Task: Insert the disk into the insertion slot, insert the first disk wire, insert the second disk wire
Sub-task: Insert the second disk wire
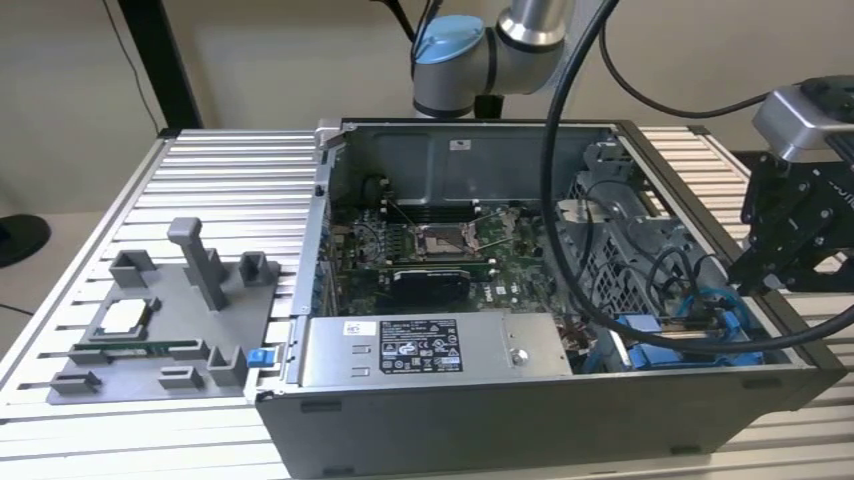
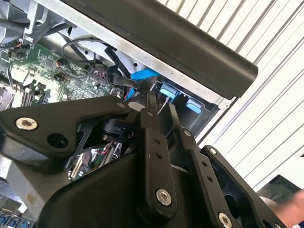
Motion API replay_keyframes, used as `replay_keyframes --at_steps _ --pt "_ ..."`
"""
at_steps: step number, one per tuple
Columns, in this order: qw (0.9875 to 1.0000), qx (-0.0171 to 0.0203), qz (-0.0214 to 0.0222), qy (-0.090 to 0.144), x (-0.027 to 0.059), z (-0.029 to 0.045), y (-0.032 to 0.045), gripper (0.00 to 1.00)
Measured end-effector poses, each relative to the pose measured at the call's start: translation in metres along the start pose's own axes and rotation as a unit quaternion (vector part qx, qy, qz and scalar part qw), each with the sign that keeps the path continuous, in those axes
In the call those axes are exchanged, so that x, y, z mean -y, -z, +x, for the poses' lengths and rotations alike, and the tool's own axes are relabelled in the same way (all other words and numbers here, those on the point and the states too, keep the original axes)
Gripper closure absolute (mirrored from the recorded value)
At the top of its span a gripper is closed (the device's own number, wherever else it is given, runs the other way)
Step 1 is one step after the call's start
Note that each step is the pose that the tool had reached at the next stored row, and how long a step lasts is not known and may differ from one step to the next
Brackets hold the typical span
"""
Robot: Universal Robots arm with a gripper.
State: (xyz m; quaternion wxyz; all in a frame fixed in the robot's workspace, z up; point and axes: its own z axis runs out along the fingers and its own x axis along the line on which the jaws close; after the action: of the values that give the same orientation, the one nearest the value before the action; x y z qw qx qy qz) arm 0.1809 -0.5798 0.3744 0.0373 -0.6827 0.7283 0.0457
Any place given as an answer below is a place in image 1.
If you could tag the dark grey PC case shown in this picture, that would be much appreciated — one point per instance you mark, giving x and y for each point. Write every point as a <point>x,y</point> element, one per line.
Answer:
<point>467,430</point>

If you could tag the grey metal disk bay cage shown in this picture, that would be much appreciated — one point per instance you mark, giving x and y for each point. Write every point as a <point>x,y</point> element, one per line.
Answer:
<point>603,285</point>

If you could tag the blue case latch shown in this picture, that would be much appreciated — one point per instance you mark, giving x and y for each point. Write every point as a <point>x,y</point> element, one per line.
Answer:
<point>259,358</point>

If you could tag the black case fan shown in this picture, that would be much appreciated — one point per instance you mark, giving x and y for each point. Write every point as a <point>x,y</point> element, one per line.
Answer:
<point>374,190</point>

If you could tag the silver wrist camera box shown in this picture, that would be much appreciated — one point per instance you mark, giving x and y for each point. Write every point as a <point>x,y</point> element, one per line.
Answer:
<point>794,125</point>

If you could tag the silver power supply unit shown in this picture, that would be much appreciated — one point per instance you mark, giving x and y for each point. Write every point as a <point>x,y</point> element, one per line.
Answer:
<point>334,360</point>

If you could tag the green RAM stick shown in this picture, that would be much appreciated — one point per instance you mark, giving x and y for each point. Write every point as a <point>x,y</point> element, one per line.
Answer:
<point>156,346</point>

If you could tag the black RAM slots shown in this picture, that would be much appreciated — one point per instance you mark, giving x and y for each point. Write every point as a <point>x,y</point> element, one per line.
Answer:
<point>434,210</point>

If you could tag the white sticker on case wall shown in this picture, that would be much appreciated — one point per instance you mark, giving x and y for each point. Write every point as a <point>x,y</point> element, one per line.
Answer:
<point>459,144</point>

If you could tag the blue carrier with lavender top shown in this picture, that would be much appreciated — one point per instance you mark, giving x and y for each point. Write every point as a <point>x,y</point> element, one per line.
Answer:
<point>650,359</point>

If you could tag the black upright frame post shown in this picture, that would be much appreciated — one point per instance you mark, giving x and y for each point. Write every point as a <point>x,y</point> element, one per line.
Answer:
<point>162,65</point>

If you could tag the CPU socket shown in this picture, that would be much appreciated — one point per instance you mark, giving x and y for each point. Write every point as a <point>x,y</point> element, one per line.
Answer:
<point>437,242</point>

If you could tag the grey parts rack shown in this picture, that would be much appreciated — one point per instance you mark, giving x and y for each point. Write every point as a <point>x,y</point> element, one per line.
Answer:
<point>167,300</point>

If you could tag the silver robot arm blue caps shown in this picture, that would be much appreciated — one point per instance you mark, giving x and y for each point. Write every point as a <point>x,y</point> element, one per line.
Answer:
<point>461,70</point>

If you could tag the small black graphics card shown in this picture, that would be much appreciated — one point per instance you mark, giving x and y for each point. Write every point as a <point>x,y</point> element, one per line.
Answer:
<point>427,287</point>

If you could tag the hard disk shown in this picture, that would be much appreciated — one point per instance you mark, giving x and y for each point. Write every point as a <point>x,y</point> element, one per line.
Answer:
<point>637,324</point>

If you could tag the green motherboard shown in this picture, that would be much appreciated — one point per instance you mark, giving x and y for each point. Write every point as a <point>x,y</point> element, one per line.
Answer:
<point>514,280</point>

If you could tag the black round stand foot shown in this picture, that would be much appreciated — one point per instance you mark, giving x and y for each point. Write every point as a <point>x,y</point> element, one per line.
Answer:
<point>23,240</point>

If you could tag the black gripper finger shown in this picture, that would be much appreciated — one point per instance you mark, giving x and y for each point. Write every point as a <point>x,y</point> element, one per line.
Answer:
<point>761,220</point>
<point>797,280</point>

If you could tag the silver CPU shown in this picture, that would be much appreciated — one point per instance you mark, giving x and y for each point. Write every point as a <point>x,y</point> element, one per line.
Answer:
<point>123,319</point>

